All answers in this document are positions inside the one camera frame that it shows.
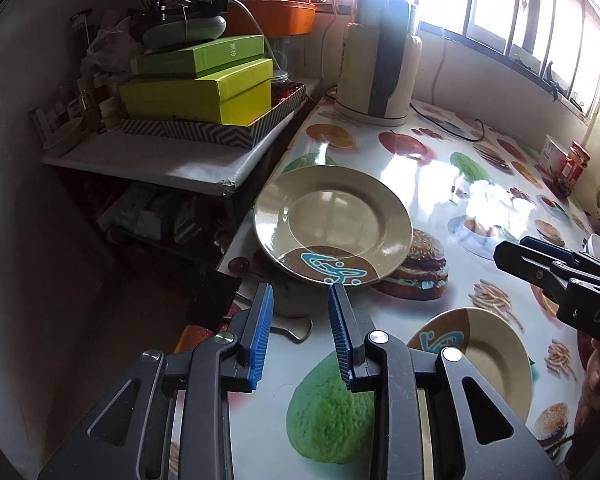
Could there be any person's hand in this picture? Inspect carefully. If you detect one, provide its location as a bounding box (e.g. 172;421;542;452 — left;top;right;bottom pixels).
569;338;600;462

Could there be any red lidded jar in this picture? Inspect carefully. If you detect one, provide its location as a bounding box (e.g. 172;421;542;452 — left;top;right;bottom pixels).
558;141;591;195

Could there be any small beige patterned plate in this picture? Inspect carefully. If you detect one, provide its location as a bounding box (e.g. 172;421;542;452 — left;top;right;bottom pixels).
407;308;533;422

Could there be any large beige patterned plate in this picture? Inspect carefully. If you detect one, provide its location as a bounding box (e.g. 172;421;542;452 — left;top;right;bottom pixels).
253;166;413;287

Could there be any white side shelf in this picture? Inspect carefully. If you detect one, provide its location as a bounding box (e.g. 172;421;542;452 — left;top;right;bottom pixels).
40;108;300;197

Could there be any white electric kettle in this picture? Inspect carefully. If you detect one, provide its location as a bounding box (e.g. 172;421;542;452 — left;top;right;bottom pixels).
335;0;422;127

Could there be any zigzag patterned tray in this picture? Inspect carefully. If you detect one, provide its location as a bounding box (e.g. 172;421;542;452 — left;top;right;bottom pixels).
122;82;306;150

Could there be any yellow-green box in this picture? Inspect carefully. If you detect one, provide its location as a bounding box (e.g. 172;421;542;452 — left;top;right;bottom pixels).
119;58;273;126

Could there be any green flat box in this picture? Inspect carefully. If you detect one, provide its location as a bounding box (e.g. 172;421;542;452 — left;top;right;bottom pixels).
131;35;264;78

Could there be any orange plastic container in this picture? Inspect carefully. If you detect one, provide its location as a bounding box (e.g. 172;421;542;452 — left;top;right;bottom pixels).
225;0;316;38

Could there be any dark round vase dish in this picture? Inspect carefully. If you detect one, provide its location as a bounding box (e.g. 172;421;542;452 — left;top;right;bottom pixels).
143;15;226;51

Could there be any black power cable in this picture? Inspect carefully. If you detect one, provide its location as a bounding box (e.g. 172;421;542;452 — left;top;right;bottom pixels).
409;98;488;143

